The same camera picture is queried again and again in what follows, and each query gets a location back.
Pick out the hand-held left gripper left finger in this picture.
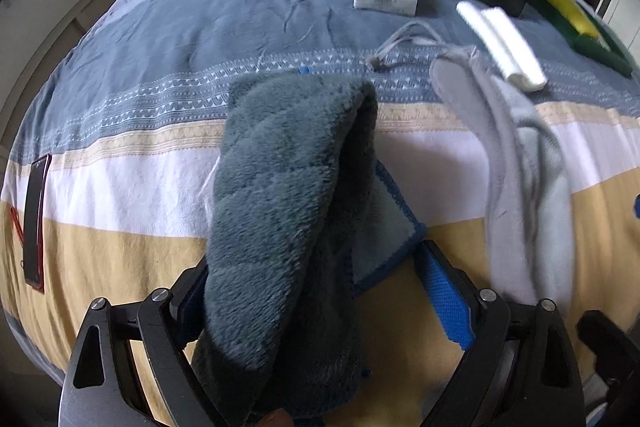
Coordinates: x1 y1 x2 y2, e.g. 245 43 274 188
59 257 223 427

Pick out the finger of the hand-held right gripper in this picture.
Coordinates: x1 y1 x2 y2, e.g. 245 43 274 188
575 309 640 408

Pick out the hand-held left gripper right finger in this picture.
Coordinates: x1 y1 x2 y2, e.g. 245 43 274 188
414 239 586 427

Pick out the grey eye mask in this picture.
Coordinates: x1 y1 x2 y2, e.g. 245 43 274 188
367 22 576 308

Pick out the grey fluffy towel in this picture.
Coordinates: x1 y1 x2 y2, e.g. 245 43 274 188
192 73 426 427

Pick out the white cloth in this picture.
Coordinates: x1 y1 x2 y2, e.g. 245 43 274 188
456 1 548 94

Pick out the green tray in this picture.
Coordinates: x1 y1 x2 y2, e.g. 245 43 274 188
522 0 633 78

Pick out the yellow towel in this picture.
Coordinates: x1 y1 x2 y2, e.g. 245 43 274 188
542 0 603 38

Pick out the black phone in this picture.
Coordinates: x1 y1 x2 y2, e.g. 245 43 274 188
22 154 52 293

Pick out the striped blanket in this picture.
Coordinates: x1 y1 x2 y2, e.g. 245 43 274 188
0 0 640 427

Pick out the red cable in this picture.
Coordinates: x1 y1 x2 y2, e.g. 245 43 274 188
7 206 26 253

